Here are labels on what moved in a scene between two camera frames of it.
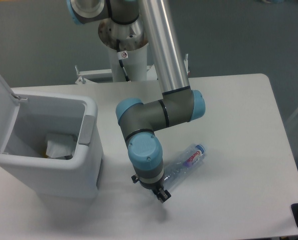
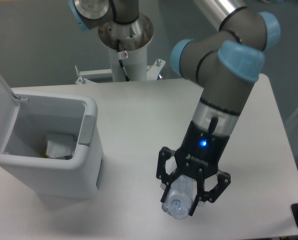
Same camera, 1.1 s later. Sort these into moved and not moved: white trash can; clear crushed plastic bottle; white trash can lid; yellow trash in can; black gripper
Moved: clear crushed plastic bottle; black gripper
Not moved: white trash can lid; yellow trash in can; white trash can
